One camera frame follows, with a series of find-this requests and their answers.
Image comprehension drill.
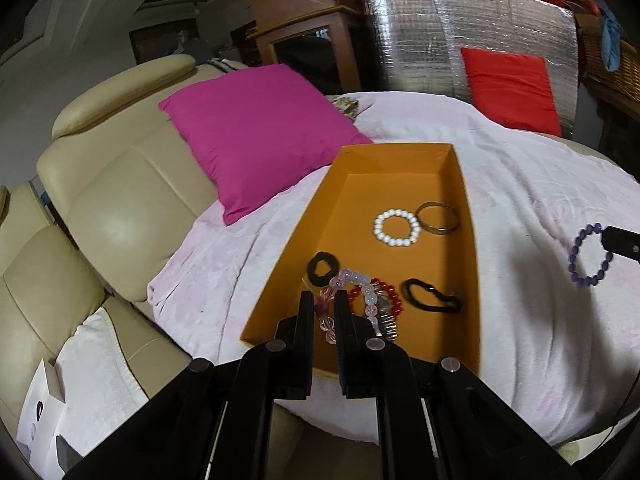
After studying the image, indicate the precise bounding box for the metal wristwatch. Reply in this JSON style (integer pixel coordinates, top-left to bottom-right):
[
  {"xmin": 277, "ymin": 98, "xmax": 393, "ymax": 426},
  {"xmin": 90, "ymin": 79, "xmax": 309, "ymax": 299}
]
[{"xmin": 376, "ymin": 295, "xmax": 398, "ymax": 341}]

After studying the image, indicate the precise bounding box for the red bead bracelet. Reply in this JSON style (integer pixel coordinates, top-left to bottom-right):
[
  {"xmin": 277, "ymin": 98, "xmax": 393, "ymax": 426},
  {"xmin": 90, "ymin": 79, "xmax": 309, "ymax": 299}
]
[{"xmin": 348, "ymin": 277, "xmax": 405, "ymax": 319}]

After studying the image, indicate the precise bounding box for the silver insulation foil sheet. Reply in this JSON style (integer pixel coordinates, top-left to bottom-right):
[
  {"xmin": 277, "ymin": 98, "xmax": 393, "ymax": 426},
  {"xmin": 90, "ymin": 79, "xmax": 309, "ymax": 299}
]
[{"xmin": 363, "ymin": 0, "xmax": 578, "ymax": 138}]

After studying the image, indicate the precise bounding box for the beige leather sofa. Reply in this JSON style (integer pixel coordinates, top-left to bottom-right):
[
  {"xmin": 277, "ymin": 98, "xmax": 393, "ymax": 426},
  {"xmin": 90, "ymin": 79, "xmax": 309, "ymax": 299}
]
[{"xmin": 1, "ymin": 54, "xmax": 236, "ymax": 472}]

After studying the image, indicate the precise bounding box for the thin black hair tie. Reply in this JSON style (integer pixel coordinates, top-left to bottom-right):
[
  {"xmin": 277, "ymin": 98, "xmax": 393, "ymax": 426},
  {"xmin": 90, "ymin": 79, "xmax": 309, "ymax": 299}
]
[{"xmin": 400, "ymin": 277, "xmax": 464, "ymax": 316}]

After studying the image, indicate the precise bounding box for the patterned fabric pouch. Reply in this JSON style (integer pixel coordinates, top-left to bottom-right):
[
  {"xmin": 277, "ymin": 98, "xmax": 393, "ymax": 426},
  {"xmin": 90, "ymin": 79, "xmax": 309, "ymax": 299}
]
[{"xmin": 329, "ymin": 96, "xmax": 359, "ymax": 122}]

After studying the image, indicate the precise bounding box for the blue cloth in basket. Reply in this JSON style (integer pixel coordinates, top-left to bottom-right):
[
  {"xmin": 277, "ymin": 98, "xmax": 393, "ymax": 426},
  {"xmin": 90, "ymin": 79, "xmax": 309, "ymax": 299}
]
[{"xmin": 601, "ymin": 10, "xmax": 623, "ymax": 73}]

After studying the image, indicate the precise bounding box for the thick black hair scrunchie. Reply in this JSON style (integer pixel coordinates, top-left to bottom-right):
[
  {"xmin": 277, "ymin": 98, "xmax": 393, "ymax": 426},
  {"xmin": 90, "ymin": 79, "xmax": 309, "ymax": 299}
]
[{"xmin": 306, "ymin": 252, "xmax": 340, "ymax": 287}]

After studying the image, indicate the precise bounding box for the purple bead bracelet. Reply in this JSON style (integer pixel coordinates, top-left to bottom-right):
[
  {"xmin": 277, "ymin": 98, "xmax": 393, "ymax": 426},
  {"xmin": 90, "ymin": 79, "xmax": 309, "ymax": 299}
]
[{"xmin": 567, "ymin": 222, "xmax": 615, "ymax": 288}]

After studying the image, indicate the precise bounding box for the silver metal bangle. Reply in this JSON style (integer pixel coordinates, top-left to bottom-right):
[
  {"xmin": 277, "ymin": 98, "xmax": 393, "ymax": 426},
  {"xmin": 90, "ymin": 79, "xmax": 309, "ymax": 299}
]
[{"xmin": 414, "ymin": 200, "xmax": 461, "ymax": 235}]

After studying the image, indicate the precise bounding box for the pale pink towel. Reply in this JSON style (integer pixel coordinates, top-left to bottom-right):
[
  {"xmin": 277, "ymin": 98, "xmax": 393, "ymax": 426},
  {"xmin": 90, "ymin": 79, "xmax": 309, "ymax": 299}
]
[{"xmin": 148, "ymin": 92, "xmax": 639, "ymax": 445}]

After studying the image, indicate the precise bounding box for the magenta pillow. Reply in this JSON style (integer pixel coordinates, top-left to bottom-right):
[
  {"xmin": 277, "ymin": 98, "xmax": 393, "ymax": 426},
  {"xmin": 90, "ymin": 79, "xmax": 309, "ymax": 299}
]
[{"xmin": 158, "ymin": 64, "xmax": 370, "ymax": 226}]

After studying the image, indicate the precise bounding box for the wicker basket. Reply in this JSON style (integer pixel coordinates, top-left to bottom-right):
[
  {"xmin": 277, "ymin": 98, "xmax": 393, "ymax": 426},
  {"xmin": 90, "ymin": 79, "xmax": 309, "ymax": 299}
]
[{"xmin": 579, "ymin": 29, "xmax": 640, "ymax": 106}]

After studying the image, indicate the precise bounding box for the white pearl bracelet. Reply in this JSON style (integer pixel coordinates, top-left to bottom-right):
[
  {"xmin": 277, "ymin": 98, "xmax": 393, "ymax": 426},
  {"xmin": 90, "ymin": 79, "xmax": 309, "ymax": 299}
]
[{"xmin": 372, "ymin": 207, "xmax": 423, "ymax": 248}]

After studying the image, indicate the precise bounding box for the orange cardboard box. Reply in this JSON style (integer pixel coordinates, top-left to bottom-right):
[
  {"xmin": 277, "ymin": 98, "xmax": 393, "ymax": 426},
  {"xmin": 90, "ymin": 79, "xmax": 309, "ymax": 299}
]
[{"xmin": 241, "ymin": 143, "xmax": 480, "ymax": 372}]

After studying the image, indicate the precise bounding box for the white paper card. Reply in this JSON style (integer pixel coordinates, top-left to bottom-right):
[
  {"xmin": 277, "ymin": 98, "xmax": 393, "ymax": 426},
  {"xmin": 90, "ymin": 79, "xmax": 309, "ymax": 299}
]
[{"xmin": 16, "ymin": 360, "xmax": 65, "ymax": 480}]

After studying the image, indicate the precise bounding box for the red pillow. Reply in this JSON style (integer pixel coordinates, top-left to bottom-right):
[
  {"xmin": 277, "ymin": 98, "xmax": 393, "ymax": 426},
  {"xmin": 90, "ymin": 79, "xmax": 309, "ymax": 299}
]
[{"xmin": 461, "ymin": 47, "xmax": 562, "ymax": 136}]

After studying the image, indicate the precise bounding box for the pink crystal bead bracelet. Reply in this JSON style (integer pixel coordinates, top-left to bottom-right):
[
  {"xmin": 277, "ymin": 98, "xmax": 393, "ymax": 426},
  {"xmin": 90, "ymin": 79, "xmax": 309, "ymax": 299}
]
[{"xmin": 316, "ymin": 268, "xmax": 381, "ymax": 346}]

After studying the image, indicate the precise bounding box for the white cloth on sofa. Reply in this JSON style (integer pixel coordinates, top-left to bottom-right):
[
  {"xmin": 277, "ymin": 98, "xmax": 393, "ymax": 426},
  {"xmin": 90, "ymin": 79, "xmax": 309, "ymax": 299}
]
[{"xmin": 55, "ymin": 308, "xmax": 149, "ymax": 456}]

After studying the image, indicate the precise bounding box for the wooden cabinet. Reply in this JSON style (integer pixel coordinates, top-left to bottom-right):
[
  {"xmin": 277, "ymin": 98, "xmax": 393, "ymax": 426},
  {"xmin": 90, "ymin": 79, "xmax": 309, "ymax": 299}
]
[{"xmin": 250, "ymin": 0, "xmax": 380, "ymax": 94}]

